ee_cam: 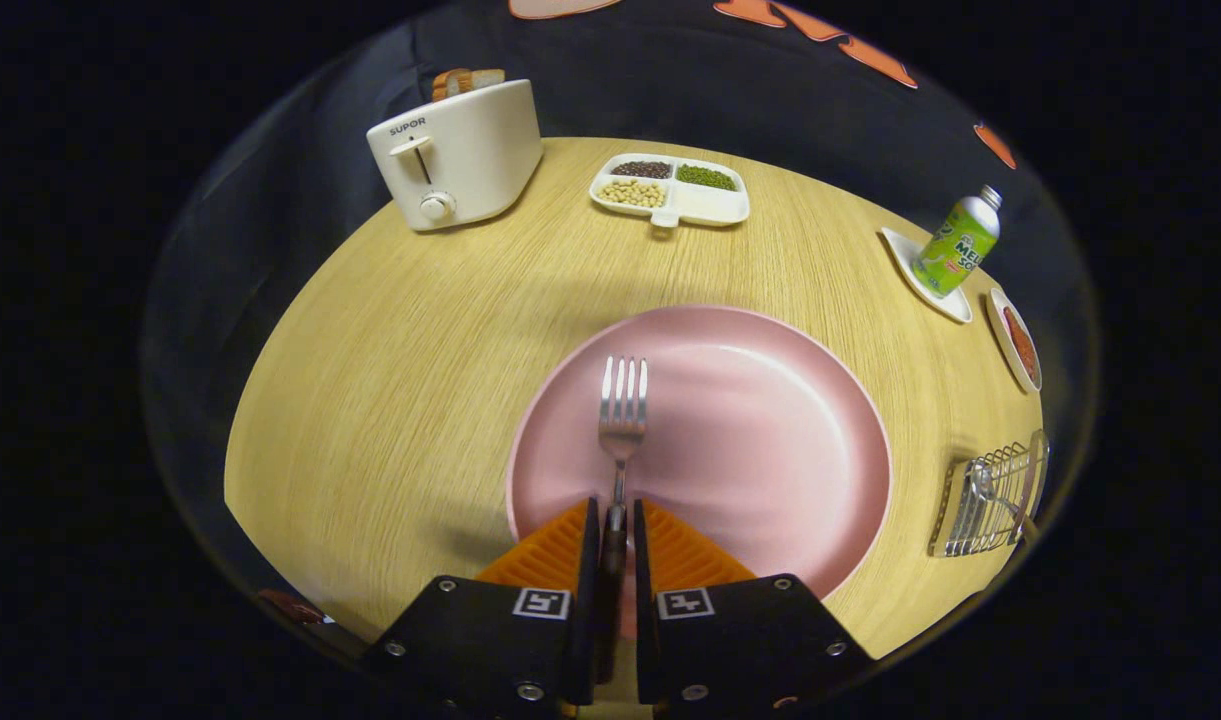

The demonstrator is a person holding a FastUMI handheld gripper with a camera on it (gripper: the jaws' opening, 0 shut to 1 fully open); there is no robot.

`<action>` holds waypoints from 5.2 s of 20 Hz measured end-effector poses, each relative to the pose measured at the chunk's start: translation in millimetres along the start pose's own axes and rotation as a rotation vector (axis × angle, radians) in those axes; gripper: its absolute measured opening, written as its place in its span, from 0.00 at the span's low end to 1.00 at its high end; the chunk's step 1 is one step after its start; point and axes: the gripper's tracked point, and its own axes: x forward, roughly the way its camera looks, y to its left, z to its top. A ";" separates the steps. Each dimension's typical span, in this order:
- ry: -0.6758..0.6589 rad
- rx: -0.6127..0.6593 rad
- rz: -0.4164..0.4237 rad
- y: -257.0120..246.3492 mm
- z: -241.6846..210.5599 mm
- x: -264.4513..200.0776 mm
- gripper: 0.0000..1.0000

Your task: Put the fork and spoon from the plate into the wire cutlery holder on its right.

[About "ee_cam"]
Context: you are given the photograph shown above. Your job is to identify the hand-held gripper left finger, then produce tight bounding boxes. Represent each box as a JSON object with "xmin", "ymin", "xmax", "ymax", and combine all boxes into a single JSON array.
[{"xmin": 360, "ymin": 497, "xmax": 603, "ymax": 720}]

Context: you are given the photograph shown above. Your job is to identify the green soda bottle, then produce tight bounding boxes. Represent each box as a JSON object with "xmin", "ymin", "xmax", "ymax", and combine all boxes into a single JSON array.
[{"xmin": 910, "ymin": 184, "xmax": 1003, "ymax": 298}]

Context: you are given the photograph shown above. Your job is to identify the toast slices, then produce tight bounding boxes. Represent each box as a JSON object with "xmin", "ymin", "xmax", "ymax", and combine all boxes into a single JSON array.
[{"xmin": 431, "ymin": 68, "xmax": 507, "ymax": 102}]

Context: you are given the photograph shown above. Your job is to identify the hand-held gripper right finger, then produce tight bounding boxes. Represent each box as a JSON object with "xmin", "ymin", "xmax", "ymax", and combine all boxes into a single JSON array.
[{"xmin": 632, "ymin": 497, "xmax": 876, "ymax": 720}]

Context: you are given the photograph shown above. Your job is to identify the white oval plate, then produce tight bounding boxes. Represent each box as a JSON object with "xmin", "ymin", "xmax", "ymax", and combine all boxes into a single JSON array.
[{"xmin": 986, "ymin": 287, "xmax": 1044, "ymax": 394}]

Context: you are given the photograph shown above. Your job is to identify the brown meat piece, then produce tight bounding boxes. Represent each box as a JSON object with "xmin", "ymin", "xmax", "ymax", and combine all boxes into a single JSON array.
[{"xmin": 1003, "ymin": 307, "xmax": 1039, "ymax": 384}]

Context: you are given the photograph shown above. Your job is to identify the metal spoon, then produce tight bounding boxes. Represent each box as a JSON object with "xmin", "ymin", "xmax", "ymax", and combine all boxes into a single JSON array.
[{"xmin": 965, "ymin": 462, "xmax": 1041, "ymax": 546}]

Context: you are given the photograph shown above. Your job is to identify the pile of yellow soybeans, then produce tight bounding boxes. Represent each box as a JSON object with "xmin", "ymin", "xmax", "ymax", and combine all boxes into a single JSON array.
[{"xmin": 598, "ymin": 179, "xmax": 667, "ymax": 209}]

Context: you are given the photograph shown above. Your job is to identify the white square coaster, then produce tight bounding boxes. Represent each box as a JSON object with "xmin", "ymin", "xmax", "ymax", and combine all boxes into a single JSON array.
[{"xmin": 880, "ymin": 227, "xmax": 974, "ymax": 325}]

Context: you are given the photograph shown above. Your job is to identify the reddish brown round object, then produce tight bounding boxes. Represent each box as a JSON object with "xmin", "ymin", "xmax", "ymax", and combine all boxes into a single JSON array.
[{"xmin": 258, "ymin": 589, "xmax": 327, "ymax": 627}]

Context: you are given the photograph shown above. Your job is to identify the white toaster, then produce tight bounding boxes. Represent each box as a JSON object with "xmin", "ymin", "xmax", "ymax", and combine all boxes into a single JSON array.
[{"xmin": 366, "ymin": 79, "xmax": 544, "ymax": 233}]

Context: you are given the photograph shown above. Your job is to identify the metal fork with brown handle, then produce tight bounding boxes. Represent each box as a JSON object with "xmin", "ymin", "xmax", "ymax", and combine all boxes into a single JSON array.
[{"xmin": 594, "ymin": 356, "xmax": 650, "ymax": 687}]

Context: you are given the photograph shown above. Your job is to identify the pink round plate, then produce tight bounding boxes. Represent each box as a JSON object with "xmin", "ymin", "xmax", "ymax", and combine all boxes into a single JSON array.
[{"xmin": 505, "ymin": 304, "xmax": 892, "ymax": 641}]

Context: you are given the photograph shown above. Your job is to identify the white divided dish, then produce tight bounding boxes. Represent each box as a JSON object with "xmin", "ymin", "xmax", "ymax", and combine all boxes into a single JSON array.
[{"xmin": 589, "ymin": 153, "xmax": 751, "ymax": 231}]

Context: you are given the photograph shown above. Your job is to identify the wire cutlery rack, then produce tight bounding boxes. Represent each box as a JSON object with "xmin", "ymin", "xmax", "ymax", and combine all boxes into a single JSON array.
[{"xmin": 928, "ymin": 430, "xmax": 1051, "ymax": 558}]

